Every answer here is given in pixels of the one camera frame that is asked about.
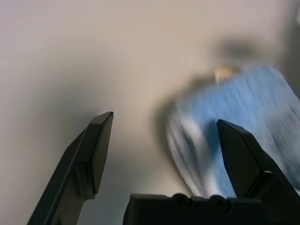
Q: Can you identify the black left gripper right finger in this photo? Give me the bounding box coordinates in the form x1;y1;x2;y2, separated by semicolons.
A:
216;119;300;200

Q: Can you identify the blue terry rag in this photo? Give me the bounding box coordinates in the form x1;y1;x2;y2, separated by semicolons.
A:
167;65;300;199

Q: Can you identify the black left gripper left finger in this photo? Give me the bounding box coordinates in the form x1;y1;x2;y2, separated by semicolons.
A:
27;111;114;225

